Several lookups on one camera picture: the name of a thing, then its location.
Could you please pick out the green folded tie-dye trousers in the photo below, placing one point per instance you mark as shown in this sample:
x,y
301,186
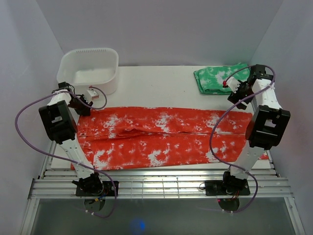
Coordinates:
x,y
210,79

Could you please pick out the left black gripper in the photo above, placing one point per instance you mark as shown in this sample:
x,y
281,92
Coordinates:
x,y
85,111

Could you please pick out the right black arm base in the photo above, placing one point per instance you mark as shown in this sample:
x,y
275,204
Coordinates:
x,y
229,185

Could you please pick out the red tie-dye trousers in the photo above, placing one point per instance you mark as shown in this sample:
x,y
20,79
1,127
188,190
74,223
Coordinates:
x,y
140,137

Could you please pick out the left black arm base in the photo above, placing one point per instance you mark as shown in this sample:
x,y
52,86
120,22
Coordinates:
x,y
106,189

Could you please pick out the aluminium rail frame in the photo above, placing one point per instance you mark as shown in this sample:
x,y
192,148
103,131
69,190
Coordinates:
x,y
171,182

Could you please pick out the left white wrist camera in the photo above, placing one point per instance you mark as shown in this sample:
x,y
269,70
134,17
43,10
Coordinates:
x,y
91,95

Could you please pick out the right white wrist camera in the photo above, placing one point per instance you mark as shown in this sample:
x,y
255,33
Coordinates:
x,y
232,83

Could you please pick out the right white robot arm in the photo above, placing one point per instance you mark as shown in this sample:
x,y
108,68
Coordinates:
x,y
265,129

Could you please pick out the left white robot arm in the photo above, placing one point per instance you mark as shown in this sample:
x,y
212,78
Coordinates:
x,y
61,128

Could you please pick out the white plastic basin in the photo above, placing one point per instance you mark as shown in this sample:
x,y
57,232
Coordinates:
x,y
98,67

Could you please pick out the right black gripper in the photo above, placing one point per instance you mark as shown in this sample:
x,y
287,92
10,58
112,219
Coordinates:
x,y
234,98

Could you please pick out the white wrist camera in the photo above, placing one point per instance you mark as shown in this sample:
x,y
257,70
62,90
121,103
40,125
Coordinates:
x,y
91,95
232,83

